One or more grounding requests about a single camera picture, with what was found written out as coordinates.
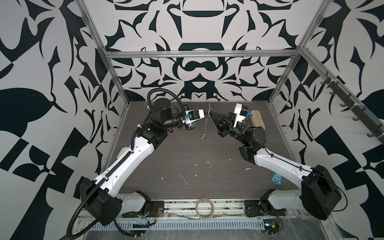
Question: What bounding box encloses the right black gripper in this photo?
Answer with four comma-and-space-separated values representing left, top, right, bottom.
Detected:
213, 114, 251, 149

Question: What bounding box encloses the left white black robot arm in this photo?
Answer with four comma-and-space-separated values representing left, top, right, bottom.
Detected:
80, 110, 205, 226

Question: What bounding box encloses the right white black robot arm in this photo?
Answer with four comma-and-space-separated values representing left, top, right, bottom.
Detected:
208, 104, 343, 220

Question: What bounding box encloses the beige sponge block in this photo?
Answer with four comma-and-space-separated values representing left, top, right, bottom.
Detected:
251, 110, 266, 130

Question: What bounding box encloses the light blue small toy block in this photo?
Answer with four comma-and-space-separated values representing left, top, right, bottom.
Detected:
271, 173, 284, 186

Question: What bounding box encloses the small electronics board right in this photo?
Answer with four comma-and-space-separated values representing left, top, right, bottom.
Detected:
263, 217, 284, 235

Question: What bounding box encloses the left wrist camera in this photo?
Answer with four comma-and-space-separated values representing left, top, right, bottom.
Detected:
151, 98, 172, 123

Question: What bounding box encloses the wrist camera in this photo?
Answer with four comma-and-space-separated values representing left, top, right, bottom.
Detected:
245, 127, 267, 146
151, 98, 172, 123

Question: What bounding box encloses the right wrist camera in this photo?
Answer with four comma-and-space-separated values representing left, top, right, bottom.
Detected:
245, 127, 267, 146

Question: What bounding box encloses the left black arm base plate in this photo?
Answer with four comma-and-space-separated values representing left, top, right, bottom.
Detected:
122, 201, 165, 218

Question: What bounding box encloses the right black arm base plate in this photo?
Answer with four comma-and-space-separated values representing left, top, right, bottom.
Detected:
244, 189, 286, 218

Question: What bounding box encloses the white slotted cable duct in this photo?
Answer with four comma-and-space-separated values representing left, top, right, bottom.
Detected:
91, 219, 265, 231

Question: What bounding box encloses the black wall hook rail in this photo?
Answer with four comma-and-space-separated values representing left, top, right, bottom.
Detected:
322, 72, 384, 145

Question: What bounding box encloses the black corrugated cable conduit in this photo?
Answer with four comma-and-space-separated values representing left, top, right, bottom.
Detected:
64, 88, 187, 240

